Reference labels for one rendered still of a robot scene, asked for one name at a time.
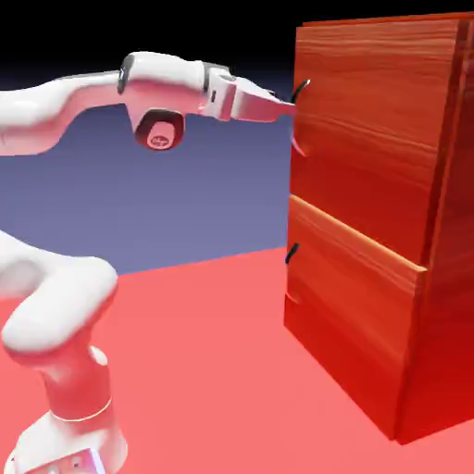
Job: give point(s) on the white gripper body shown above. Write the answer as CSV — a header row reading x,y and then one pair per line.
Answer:
x,y
255,102

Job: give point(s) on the small red wooden door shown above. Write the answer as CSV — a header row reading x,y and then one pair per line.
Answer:
x,y
351,314

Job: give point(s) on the large red wooden door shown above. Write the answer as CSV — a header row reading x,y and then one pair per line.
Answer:
x,y
370,129

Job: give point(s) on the red wooden cabinet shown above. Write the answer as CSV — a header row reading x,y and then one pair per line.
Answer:
x,y
437,222

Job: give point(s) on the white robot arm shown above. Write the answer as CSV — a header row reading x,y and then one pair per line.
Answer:
x,y
70,303

